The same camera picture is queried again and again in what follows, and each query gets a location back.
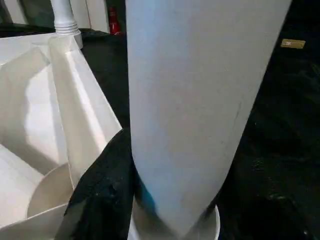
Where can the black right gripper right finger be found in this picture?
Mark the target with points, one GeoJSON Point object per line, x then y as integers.
{"type": "Point", "coordinates": [262, 212]}

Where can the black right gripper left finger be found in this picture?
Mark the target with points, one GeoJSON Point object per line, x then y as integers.
{"type": "Point", "coordinates": [100, 200]}

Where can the white plastic table top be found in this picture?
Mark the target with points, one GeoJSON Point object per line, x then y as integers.
{"type": "Point", "coordinates": [50, 112]}

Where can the white plastic table leg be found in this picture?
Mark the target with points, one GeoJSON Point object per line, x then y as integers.
{"type": "Point", "coordinates": [195, 100]}
{"type": "Point", "coordinates": [63, 17]}

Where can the black mat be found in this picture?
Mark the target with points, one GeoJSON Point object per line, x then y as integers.
{"type": "Point", "coordinates": [280, 112]}

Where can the small tan tag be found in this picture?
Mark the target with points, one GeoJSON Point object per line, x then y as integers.
{"type": "Point", "coordinates": [293, 43]}

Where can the small red item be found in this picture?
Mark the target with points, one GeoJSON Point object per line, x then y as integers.
{"type": "Point", "coordinates": [114, 21]}

